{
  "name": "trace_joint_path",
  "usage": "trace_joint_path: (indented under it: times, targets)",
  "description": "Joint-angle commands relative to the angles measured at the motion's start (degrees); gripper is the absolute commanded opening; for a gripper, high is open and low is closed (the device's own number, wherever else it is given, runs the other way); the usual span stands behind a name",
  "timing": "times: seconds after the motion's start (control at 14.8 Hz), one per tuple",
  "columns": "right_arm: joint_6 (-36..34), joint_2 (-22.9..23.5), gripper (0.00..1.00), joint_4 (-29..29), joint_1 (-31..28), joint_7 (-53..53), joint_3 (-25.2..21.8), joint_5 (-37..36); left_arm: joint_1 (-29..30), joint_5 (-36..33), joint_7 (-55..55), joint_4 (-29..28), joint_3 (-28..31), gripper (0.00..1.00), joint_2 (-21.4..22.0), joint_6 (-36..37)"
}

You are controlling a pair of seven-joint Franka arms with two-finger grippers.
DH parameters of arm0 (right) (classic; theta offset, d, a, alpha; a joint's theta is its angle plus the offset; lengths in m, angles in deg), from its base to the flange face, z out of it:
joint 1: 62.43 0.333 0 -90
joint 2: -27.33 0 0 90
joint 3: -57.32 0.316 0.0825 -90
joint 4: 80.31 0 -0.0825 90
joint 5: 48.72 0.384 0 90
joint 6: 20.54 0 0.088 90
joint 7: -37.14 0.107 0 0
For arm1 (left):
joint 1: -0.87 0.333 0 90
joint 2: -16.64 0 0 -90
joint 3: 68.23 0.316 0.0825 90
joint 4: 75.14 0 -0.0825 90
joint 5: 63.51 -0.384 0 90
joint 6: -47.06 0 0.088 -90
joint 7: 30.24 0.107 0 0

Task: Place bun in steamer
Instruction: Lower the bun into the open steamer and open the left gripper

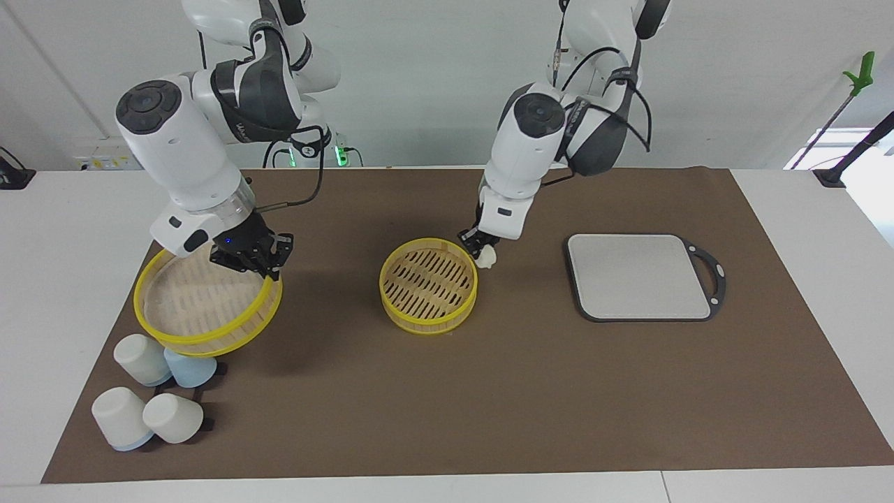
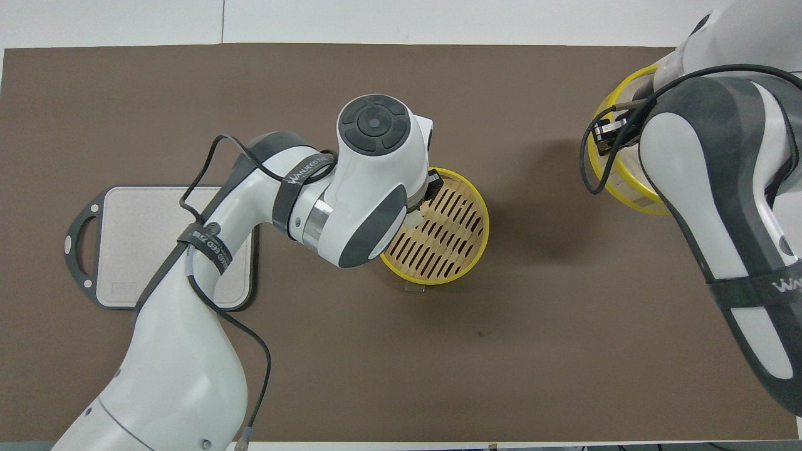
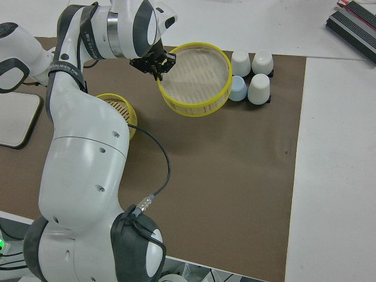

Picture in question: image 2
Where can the yellow bamboo steamer basket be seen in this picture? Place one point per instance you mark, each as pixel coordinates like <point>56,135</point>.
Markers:
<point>451,232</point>

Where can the white steamed bun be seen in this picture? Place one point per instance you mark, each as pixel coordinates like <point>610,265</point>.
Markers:
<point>415,220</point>

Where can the white cutting board grey rim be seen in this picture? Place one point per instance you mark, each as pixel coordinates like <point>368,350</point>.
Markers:
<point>131,250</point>

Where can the brown table mat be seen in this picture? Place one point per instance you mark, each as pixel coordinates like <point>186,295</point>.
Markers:
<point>501,344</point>

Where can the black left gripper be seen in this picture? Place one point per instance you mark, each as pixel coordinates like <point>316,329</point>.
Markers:
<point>435,185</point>

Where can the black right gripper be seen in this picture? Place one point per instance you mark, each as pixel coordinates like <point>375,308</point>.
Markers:
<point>617,131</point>

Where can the clear steamer lid yellow rim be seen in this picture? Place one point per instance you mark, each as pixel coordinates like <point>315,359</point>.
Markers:
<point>626,181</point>

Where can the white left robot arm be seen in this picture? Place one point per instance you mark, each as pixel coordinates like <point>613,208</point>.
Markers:
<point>188,376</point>

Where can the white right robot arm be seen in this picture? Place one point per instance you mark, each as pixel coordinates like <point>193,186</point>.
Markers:
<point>720,188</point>

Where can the small clear plastic tab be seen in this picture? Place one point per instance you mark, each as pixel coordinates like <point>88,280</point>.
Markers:
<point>415,288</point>

